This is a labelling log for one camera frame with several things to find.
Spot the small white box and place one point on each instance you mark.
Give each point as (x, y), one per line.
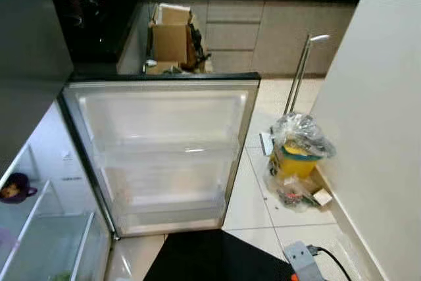
(322, 197)

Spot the yellow waste bin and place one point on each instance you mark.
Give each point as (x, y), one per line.
(293, 164)

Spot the clear bag of rubbish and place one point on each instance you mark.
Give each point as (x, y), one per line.
(289, 192)

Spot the beige kitchen cabinet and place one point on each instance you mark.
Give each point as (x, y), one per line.
(283, 31)

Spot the clear fridge door shelf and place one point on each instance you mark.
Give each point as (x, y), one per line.
(164, 156)
(168, 205)

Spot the open cardboard box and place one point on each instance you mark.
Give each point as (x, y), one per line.
(171, 41)

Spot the glass fridge shelf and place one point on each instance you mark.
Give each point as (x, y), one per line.
(39, 235)

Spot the beige partition panel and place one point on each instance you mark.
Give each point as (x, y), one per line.
(381, 129)

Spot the clear plastic bin liner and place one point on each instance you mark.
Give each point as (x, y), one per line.
(302, 129)

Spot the dark purple mug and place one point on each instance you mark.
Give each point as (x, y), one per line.
(16, 189)

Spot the dark grey fridge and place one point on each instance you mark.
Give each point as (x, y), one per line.
(33, 31)

